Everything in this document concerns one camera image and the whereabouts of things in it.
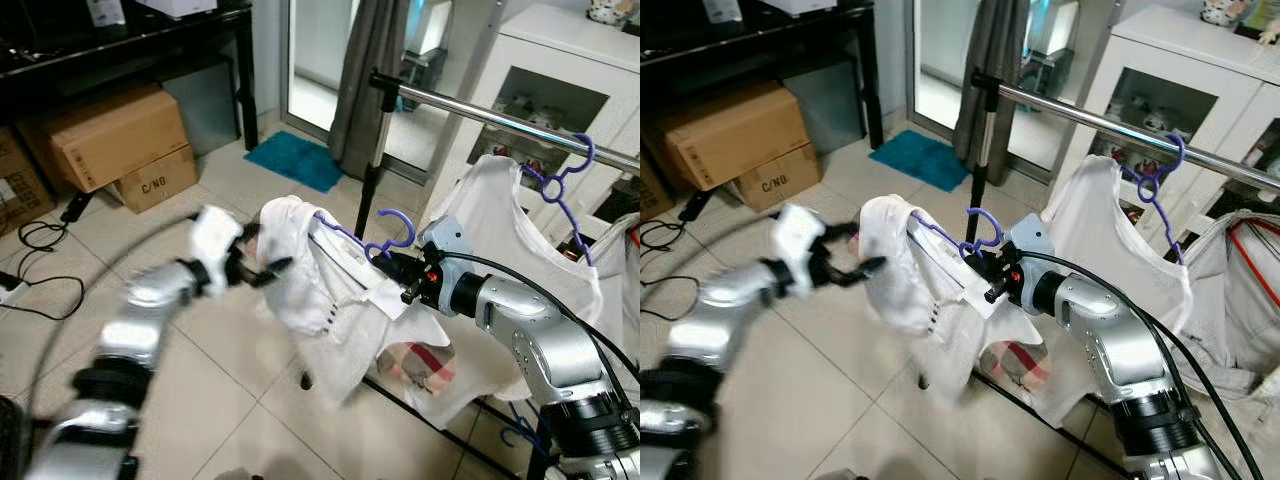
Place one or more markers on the chrome clothes rail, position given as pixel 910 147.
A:
pixel 470 108
pixel 1080 112

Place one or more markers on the red plastic hanger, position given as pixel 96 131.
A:
pixel 1255 260

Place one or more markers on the black rack base bar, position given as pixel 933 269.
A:
pixel 420 413
pixel 995 385

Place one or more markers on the teal floor mat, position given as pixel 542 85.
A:
pixel 920 158
pixel 295 160

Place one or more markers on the black clothes rack post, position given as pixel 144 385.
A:
pixel 985 150
pixel 378 150

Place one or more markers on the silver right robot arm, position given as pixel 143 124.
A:
pixel 1110 330
pixel 530 330

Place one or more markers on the blue plastic hanger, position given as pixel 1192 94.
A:
pixel 520 437

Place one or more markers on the white power strip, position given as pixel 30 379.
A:
pixel 10 291

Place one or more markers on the large brown cardboard box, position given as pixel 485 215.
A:
pixel 110 135
pixel 740 130

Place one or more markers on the glass sliding door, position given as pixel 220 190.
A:
pixel 935 60
pixel 315 60

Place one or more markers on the white shirt with plaid lining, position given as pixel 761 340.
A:
pixel 910 290
pixel 310 290

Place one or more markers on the white t-shirt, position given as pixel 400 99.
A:
pixel 500 230
pixel 1100 230

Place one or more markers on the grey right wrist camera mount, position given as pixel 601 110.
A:
pixel 1030 238
pixel 445 240

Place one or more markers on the printed brown cardboard box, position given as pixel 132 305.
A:
pixel 655 185
pixel 22 185

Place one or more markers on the white label card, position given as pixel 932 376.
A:
pixel 105 12
pixel 722 10

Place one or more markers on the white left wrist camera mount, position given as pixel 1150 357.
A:
pixel 215 240
pixel 800 245

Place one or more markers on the polka dot white item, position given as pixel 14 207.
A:
pixel 1222 10
pixel 610 8

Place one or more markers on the purple plastic hanger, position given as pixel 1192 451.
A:
pixel 1181 150
pixel 340 229
pixel 592 152
pixel 935 228

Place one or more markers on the black desk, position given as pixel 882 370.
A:
pixel 60 40
pixel 700 40

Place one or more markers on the grey panel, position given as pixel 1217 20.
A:
pixel 825 100
pixel 200 105

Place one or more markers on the grey curtain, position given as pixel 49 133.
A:
pixel 365 80
pixel 995 50

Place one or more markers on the white box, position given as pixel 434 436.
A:
pixel 175 6
pixel 800 6

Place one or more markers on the black power adapter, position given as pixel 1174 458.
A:
pixel 78 205
pixel 698 204

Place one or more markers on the small cardboard box marked C/NO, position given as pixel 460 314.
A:
pixel 780 183
pixel 155 183

